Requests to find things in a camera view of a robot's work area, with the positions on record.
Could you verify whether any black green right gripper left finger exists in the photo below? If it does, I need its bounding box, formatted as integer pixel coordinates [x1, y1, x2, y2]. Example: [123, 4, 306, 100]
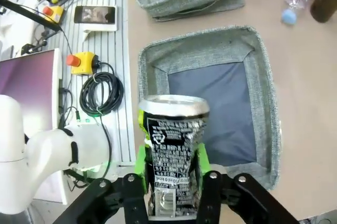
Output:
[54, 144, 150, 224]

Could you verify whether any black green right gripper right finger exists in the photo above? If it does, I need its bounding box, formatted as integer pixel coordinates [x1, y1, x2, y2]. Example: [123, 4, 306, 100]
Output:
[196, 142, 301, 224]

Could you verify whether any crushed black drink can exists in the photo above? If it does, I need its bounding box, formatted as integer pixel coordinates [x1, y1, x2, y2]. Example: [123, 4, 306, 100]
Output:
[137, 94, 211, 217]

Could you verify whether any clear plastic bottle blue cap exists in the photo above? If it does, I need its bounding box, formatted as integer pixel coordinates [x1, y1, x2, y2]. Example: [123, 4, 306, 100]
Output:
[280, 0, 310, 26]

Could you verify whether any brown glass bottle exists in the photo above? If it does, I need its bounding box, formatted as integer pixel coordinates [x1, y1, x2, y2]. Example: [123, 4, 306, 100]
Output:
[309, 0, 337, 24]

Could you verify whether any yellow emergency stop button box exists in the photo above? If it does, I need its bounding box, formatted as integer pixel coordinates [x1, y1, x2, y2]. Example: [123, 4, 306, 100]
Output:
[42, 5, 65, 24]
[66, 52, 100, 76]

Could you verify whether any white framed monitor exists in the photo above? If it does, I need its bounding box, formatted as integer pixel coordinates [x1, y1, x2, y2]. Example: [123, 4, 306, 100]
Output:
[0, 48, 68, 205]

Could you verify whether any black smartphone on white stand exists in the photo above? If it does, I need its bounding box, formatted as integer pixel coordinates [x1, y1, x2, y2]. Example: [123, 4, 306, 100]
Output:
[73, 5, 118, 33]

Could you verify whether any coiled black cable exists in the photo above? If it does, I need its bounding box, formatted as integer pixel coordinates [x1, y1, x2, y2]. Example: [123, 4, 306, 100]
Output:
[79, 62, 124, 117]

